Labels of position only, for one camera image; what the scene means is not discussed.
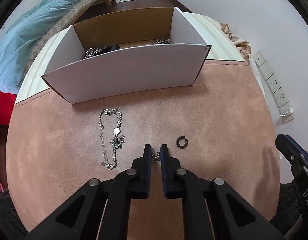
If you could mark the pink suede mat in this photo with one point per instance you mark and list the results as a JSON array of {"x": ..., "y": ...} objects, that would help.
[{"x": 219, "y": 127}]

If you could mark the black fluffy cushion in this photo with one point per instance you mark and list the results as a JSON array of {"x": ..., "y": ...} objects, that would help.
[{"x": 10, "y": 218}]

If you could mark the light blue duvet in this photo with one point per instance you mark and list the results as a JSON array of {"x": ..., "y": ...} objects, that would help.
[{"x": 18, "y": 42}]

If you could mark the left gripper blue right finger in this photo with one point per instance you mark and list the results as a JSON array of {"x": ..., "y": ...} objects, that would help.
[{"x": 170, "y": 178}]

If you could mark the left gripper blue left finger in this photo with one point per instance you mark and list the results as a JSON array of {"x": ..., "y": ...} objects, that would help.
[{"x": 140, "y": 183}]

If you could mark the patterned mattress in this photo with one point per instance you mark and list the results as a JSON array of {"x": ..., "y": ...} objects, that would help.
[{"x": 64, "y": 22}]

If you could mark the white power strip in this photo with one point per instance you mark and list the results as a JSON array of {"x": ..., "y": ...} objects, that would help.
[{"x": 283, "y": 105}]

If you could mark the checkered beige scarf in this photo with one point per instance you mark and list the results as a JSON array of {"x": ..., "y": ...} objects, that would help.
[{"x": 241, "y": 44}]

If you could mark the small gold clasp earring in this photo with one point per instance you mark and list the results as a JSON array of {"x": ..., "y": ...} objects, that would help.
[{"x": 156, "y": 156}]

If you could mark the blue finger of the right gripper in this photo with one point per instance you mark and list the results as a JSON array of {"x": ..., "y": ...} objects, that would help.
[
  {"x": 286, "y": 149},
  {"x": 295, "y": 146}
]

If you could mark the white cardboard box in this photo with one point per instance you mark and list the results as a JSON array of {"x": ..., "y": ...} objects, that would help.
[{"x": 159, "y": 48}]

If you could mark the red bed sheet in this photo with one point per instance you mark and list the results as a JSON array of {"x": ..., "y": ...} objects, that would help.
[{"x": 7, "y": 101}]

